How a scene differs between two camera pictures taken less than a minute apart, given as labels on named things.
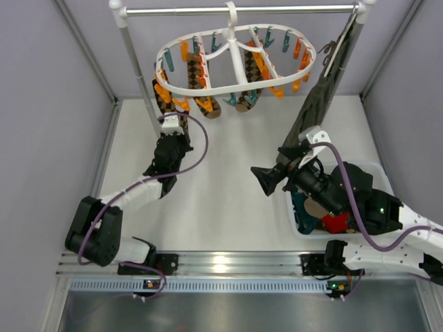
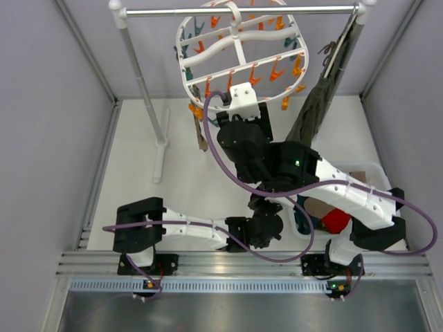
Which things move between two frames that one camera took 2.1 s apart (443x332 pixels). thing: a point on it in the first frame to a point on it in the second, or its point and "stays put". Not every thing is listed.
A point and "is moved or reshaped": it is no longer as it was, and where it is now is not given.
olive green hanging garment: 311,113 stays put
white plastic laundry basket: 380,181 stays put
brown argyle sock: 197,79 to 202,137
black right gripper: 288,169 to 265,121
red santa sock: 336,224 stays put
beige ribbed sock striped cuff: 314,208 stays put
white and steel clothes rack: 361,8 stays put
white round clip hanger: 231,14 is moved or reshaped
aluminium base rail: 226,265 stays put
